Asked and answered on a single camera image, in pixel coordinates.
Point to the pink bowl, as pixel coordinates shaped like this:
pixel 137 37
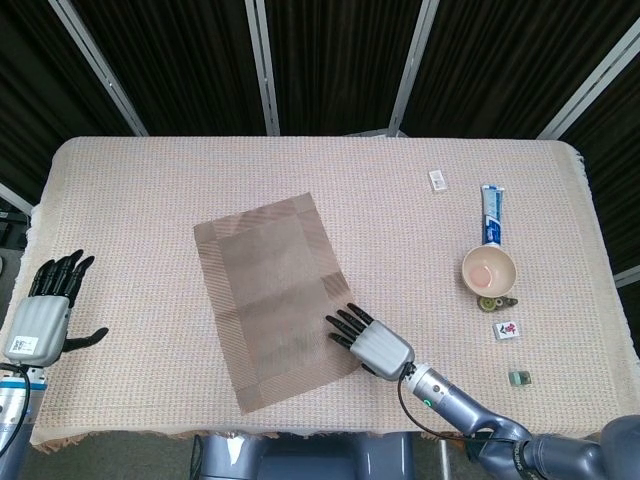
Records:
pixel 492 270

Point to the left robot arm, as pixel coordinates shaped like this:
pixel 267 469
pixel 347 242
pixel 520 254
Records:
pixel 10 400

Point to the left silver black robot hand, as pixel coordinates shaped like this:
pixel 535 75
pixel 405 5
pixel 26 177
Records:
pixel 37 325

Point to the white mahjong tile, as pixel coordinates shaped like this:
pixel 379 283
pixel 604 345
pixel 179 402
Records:
pixel 506 331

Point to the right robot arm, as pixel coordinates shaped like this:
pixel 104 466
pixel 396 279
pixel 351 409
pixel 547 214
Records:
pixel 450 397

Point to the white screen frame post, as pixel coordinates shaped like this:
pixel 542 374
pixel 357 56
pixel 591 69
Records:
pixel 100 70
pixel 15 196
pixel 590 85
pixel 410 70
pixel 627 278
pixel 264 65

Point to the olive correction tape dispenser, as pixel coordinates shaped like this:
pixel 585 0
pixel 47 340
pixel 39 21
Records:
pixel 487 304

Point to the blue white toothpaste tube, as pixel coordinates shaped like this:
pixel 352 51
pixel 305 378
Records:
pixel 492 215

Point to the small white box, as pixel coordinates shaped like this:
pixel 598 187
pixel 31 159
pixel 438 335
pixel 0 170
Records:
pixel 438 180

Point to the dark curtain panel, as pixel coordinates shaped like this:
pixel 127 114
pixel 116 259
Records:
pixel 35 100
pixel 510 60
pixel 340 65
pixel 180 65
pixel 615 175

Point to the grey robot torso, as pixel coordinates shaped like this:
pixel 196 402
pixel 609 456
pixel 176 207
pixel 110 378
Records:
pixel 300 457

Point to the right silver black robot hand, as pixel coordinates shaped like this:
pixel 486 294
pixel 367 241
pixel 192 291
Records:
pixel 382 350

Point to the brown woven placemat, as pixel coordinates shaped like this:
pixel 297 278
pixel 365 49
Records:
pixel 270 290

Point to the small green cube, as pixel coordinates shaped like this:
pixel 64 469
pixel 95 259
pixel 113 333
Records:
pixel 520 378

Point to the beige woven tablecloth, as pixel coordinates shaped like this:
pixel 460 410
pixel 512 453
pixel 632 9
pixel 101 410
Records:
pixel 150 200

